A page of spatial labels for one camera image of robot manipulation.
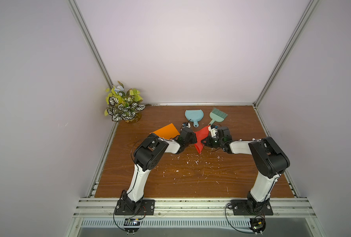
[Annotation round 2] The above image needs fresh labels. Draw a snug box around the red square paper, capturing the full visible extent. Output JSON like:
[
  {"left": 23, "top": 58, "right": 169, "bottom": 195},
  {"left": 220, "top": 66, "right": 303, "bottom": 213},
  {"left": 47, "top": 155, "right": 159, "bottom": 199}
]
[{"left": 194, "top": 125, "right": 211, "bottom": 154}]

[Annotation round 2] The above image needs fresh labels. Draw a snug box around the orange square paper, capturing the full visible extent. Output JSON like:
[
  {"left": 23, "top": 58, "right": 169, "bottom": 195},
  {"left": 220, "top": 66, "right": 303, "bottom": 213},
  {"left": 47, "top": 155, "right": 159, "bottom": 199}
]
[{"left": 153, "top": 123, "right": 180, "bottom": 140}]

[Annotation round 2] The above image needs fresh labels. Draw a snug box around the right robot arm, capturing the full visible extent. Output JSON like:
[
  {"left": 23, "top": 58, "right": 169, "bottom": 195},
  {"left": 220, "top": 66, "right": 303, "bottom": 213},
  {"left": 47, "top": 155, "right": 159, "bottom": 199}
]
[{"left": 201, "top": 127, "right": 290, "bottom": 216}]

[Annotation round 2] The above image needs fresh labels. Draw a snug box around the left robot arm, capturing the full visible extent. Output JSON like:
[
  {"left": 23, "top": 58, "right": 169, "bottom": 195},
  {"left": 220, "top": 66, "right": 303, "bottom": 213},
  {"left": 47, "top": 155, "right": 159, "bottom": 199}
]
[{"left": 116, "top": 127, "right": 197, "bottom": 215}]

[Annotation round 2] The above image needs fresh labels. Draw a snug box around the green hand brush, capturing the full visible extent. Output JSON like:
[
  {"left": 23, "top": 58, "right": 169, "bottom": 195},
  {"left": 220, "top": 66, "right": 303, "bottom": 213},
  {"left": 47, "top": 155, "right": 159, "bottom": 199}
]
[{"left": 209, "top": 108, "right": 228, "bottom": 125}]

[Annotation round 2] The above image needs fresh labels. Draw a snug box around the light blue dustpan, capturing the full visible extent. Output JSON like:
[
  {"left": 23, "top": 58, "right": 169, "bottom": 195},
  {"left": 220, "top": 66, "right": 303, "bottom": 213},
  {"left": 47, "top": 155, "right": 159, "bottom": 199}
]
[{"left": 185, "top": 110, "right": 204, "bottom": 127}]

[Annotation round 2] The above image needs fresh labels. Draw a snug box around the right connector board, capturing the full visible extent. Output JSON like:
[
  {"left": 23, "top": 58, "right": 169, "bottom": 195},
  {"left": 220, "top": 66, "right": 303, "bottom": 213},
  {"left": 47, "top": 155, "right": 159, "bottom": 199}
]
[{"left": 249, "top": 216, "right": 266, "bottom": 235}]

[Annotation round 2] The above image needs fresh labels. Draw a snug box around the connector board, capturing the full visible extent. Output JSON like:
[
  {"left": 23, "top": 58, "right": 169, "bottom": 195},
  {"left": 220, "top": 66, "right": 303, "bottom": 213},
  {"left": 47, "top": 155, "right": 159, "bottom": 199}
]
[
  {"left": 249, "top": 216, "right": 266, "bottom": 235},
  {"left": 123, "top": 218, "right": 141, "bottom": 235}
]

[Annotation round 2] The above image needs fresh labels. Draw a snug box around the potted artificial plant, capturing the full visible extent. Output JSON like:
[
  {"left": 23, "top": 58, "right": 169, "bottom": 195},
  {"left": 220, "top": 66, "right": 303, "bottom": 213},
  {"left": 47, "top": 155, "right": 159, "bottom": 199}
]
[{"left": 104, "top": 81, "right": 146, "bottom": 123}]

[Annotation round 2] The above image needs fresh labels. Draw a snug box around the left connector board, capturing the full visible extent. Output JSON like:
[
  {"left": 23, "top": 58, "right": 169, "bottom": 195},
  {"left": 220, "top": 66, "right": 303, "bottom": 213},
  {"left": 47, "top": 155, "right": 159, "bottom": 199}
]
[{"left": 123, "top": 218, "right": 141, "bottom": 235}]

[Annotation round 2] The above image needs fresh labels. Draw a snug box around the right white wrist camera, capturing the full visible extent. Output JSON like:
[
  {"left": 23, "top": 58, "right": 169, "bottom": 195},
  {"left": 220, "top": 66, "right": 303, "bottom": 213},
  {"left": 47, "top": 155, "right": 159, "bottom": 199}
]
[{"left": 209, "top": 124, "right": 219, "bottom": 138}]

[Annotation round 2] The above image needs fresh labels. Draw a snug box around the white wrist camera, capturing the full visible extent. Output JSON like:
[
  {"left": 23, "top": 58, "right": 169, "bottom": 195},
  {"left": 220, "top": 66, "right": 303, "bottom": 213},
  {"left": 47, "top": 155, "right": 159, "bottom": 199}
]
[
  {"left": 209, "top": 124, "right": 219, "bottom": 138},
  {"left": 179, "top": 121, "right": 191, "bottom": 132}
]

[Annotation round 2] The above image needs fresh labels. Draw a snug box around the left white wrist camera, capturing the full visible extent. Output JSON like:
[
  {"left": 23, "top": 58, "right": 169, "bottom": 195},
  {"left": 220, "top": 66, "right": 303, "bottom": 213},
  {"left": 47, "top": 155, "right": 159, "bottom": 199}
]
[{"left": 179, "top": 121, "right": 191, "bottom": 132}]

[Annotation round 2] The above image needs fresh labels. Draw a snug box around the right black cable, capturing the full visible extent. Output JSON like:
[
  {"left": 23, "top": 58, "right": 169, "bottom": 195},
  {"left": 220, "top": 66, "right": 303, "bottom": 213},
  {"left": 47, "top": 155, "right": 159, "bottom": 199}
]
[{"left": 222, "top": 202, "right": 253, "bottom": 235}]

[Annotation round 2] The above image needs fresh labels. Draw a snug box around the black cable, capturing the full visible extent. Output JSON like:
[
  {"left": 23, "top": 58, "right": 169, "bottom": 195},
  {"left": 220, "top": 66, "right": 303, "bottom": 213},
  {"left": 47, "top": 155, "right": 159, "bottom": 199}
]
[
  {"left": 222, "top": 202, "right": 253, "bottom": 235},
  {"left": 112, "top": 204, "right": 146, "bottom": 237}
]

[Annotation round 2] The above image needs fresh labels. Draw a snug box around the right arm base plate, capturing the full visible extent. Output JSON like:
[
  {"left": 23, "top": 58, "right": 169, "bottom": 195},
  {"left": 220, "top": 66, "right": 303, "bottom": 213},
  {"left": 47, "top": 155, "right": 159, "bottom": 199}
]
[{"left": 228, "top": 199, "right": 274, "bottom": 216}]

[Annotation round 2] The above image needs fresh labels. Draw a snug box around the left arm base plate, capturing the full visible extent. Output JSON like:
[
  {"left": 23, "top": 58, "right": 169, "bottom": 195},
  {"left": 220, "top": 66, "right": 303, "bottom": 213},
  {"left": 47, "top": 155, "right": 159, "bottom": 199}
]
[{"left": 114, "top": 199, "right": 156, "bottom": 216}]

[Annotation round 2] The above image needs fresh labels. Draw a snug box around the left black cable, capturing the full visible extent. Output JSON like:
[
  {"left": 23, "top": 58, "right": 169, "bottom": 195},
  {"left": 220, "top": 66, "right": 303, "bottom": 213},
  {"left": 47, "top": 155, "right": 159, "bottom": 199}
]
[{"left": 112, "top": 204, "right": 146, "bottom": 237}]

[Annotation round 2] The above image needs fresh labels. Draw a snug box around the aluminium front rail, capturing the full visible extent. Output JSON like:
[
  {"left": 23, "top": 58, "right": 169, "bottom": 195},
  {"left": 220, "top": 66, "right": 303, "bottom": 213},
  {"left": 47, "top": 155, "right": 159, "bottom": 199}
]
[{"left": 73, "top": 197, "right": 316, "bottom": 218}]

